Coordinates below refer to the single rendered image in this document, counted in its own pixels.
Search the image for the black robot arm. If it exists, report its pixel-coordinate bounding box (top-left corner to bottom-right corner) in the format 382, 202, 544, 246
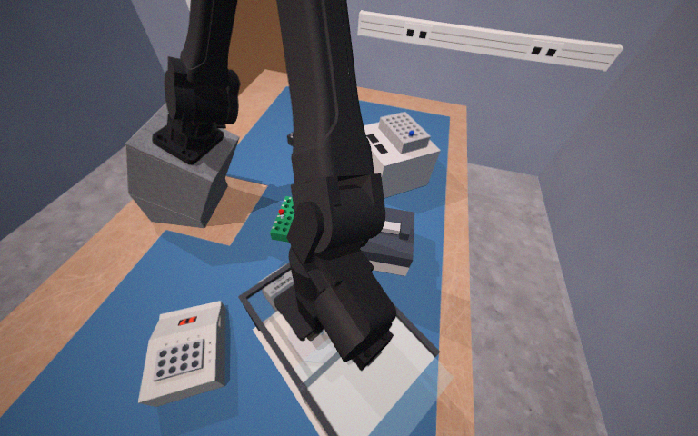
152, 0, 396, 371

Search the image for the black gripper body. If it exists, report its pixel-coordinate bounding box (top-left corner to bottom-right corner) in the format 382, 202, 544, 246
274, 285, 324, 341

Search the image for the green tube rack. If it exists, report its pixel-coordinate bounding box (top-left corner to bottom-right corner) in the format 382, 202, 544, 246
270, 196, 294, 243

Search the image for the blue bench mat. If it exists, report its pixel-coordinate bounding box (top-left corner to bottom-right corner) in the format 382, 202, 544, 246
0, 86, 450, 436

